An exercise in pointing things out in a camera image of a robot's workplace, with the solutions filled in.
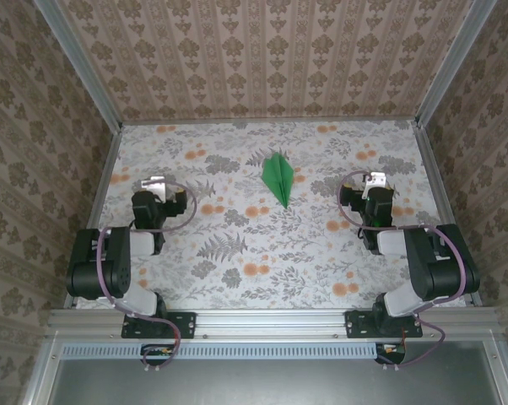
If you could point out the floral patterned table cover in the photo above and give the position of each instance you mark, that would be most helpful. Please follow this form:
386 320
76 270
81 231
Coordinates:
279 261

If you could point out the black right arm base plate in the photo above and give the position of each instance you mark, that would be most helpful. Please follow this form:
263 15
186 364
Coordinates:
355 325

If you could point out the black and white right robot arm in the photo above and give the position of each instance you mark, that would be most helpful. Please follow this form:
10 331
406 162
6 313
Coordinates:
439 270

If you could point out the green paper sheet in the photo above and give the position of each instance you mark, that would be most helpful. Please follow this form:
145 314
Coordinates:
277 177

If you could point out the grey sheet metal panel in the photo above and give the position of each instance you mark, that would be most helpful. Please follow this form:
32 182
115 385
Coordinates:
279 384

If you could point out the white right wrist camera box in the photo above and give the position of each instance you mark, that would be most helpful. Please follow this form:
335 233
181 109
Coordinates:
375 179

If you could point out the aluminium table side rail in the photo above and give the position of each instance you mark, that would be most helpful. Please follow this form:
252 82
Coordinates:
439 190
94 211

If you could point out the aluminium table end rail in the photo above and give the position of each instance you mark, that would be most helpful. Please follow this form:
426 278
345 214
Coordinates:
271 121

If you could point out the aluminium frame post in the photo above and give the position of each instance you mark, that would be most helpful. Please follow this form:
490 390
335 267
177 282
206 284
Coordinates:
451 67
87 67

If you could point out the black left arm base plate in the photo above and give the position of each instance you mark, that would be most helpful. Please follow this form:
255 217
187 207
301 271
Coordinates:
186 325

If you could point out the aluminium mounting rail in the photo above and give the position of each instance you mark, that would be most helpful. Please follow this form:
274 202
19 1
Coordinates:
271 322

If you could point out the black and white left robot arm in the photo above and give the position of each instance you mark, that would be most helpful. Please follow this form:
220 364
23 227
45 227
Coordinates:
110 270

